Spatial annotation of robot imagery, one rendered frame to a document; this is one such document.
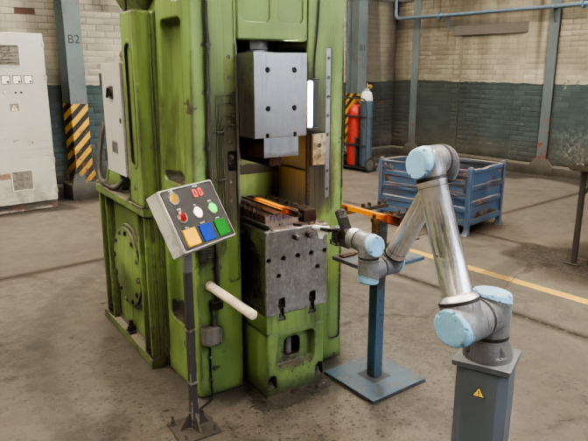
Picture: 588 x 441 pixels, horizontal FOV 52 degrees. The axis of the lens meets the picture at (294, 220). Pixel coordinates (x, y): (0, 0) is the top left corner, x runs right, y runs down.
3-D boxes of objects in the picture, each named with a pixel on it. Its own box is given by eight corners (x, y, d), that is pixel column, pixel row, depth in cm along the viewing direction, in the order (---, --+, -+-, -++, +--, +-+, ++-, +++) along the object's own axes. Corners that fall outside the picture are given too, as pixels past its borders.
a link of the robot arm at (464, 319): (499, 338, 219) (453, 138, 220) (471, 352, 208) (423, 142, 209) (464, 338, 231) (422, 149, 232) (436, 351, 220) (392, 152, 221)
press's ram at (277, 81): (320, 134, 305) (321, 52, 295) (255, 139, 285) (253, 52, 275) (276, 128, 339) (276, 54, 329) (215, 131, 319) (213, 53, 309)
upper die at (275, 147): (298, 155, 300) (298, 136, 298) (263, 157, 290) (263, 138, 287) (256, 146, 334) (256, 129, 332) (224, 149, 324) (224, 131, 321)
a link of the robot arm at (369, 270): (387, 283, 256) (388, 255, 253) (367, 289, 249) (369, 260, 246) (370, 276, 263) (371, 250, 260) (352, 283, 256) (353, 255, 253)
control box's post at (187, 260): (199, 429, 290) (190, 212, 263) (192, 431, 288) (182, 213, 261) (196, 424, 293) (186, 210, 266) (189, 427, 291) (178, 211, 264)
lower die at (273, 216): (297, 223, 309) (298, 207, 307) (264, 228, 298) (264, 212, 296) (257, 208, 343) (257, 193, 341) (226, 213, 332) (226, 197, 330)
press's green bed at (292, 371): (325, 381, 334) (325, 302, 323) (267, 400, 315) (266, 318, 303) (273, 343, 379) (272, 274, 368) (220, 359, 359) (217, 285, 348)
